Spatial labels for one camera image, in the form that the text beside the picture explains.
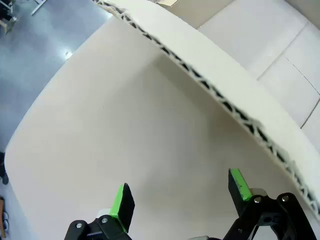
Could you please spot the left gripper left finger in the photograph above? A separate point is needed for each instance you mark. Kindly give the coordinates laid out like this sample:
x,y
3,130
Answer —
x,y
123,205

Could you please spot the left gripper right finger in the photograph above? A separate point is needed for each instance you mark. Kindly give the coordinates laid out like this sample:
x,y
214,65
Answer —
x,y
237,190

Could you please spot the brown cardboard box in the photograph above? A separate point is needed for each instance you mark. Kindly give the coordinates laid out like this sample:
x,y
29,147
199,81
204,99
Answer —
x,y
225,37

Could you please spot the white desk leg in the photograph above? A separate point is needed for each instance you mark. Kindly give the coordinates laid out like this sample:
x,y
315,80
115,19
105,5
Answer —
x,y
38,6

